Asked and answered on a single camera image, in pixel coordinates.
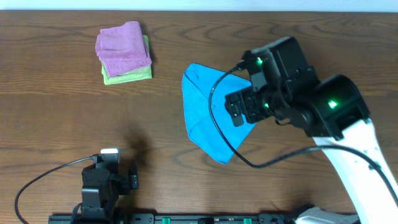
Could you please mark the folded green cloth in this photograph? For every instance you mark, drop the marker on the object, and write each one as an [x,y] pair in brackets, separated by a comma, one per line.
[135,75]

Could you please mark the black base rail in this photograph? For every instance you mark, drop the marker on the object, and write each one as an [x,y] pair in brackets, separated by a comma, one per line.
[148,218]

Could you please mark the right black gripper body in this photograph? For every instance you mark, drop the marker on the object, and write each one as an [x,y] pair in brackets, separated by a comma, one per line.
[241,106]

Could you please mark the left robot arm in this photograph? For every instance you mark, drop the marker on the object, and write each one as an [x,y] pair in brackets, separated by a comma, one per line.
[102,187]

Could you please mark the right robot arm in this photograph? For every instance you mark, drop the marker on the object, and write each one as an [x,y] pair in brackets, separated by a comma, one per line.
[334,114]

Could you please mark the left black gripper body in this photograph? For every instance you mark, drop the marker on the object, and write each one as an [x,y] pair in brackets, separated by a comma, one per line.
[132,179]

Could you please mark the blue microfiber cloth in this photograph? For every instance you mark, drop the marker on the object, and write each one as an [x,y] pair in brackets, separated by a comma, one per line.
[197,82]

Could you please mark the folded purple cloth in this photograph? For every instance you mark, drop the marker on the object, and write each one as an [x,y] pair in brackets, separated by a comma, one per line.
[122,49]

